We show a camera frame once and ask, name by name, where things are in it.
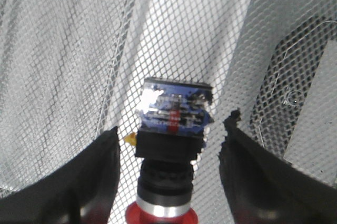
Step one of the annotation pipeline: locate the silver mesh tray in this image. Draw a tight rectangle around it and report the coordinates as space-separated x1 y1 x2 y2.
1 0 336 223

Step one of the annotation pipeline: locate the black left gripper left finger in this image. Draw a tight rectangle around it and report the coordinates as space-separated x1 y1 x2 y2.
1 127 120 223

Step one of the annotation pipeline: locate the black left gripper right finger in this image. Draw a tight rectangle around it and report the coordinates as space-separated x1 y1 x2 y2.
219 109 336 223

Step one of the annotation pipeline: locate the red emergency push button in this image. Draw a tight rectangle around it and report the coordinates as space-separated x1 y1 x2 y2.
125 77 213 223

